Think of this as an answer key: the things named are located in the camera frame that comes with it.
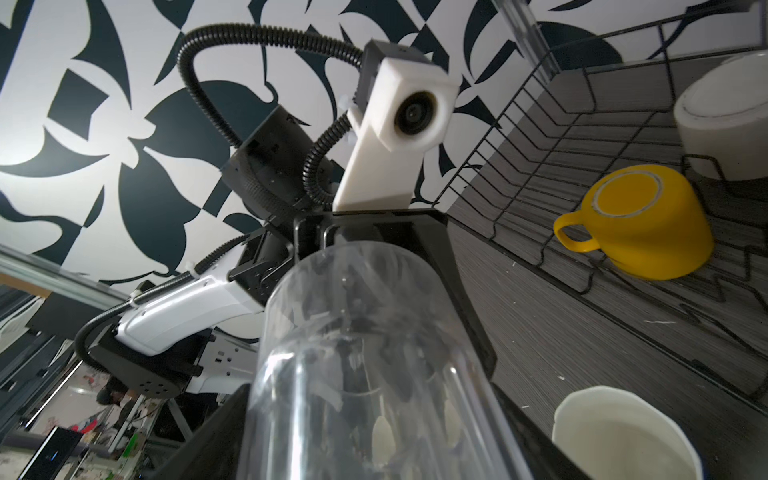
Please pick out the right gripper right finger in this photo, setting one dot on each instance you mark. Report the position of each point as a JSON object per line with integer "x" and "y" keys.
{"x": 544, "y": 459}

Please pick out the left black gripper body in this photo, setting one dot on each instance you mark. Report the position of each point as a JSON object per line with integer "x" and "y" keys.
{"x": 318, "y": 231}

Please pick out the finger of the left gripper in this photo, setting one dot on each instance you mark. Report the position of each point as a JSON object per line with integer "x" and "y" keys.
{"x": 433, "y": 234}

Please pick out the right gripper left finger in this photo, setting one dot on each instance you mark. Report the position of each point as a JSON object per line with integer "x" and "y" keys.
{"x": 214, "y": 449}

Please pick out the clear glass cup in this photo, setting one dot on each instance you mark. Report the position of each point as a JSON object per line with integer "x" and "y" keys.
{"x": 365, "y": 371}

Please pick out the yellow mug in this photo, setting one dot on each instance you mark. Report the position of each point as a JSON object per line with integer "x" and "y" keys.
{"x": 646, "y": 219}

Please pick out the white mug red inside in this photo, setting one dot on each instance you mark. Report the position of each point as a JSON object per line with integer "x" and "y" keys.
{"x": 722, "y": 120}

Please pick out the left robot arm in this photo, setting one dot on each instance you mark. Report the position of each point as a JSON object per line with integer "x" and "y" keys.
{"x": 163, "y": 340}

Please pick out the dark green mug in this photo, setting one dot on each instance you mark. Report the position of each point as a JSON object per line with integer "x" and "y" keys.
{"x": 611, "y": 433}

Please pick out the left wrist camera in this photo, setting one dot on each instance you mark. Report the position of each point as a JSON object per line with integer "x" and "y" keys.
{"x": 402, "y": 109}

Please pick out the black wire dish rack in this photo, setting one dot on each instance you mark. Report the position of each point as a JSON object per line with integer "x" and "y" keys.
{"x": 626, "y": 165}

